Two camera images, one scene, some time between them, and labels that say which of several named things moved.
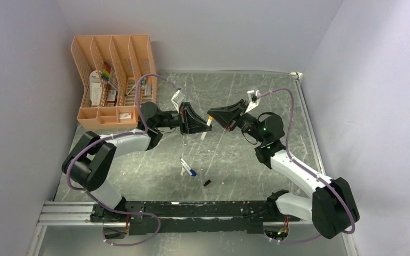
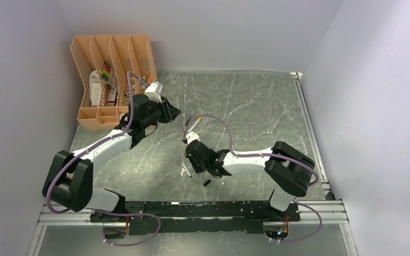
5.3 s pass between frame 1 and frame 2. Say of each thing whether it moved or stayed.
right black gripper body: moved
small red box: stayed
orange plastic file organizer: stayed
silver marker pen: moved
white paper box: stayed
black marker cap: stayed
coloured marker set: stayed
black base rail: stayed
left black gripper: moved
